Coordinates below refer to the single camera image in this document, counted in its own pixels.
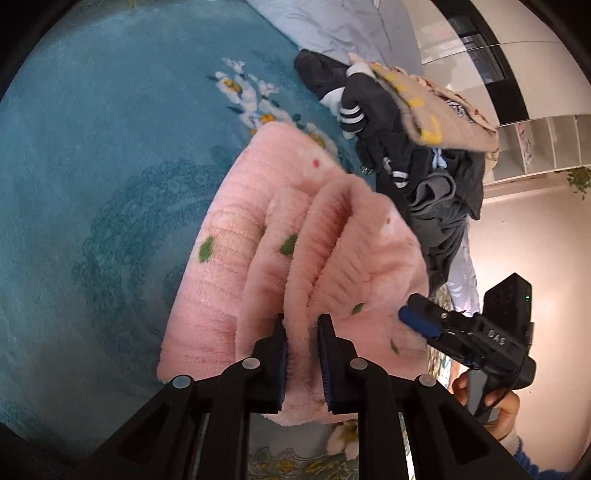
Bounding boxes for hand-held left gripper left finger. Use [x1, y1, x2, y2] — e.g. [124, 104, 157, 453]
[69, 313, 289, 480]

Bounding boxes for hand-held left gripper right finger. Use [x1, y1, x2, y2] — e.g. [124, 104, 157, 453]
[318, 314, 536, 480]

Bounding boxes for light grey floral quilt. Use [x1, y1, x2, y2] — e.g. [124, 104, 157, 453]
[431, 226, 481, 319]

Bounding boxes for person's right forearm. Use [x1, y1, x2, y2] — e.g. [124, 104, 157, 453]
[499, 427, 573, 480]

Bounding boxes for pink floral fleece garment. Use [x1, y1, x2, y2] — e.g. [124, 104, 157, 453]
[156, 122, 431, 425]

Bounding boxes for white open shelf unit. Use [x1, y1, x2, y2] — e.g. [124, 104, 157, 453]
[482, 113, 591, 188]

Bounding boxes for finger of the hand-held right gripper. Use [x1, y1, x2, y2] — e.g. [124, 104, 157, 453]
[398, 308, 472, 364]
[406, 294, 465, 334]

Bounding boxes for green hanging plant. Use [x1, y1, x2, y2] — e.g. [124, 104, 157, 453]
[566, 167, 591, 195]

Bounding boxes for dark grey garment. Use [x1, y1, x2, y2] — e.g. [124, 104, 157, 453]
[406, 148, 485, 296]

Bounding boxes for blue-grey floral duvet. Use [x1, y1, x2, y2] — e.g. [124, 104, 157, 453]
[245, 0, 423, 75]

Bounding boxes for beige sweater with yellow letters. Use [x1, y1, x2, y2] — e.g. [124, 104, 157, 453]
[348, 52, 500, 153]

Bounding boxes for white wardrobe with black band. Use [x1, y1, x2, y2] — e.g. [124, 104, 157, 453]
[402, 0, 591, 127]

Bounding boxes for person's right hand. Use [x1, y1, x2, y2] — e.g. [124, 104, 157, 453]
[451, 371, 522, 441]

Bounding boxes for pink and white folded clothes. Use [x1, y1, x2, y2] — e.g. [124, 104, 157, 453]
[517, 122, 532, 162]

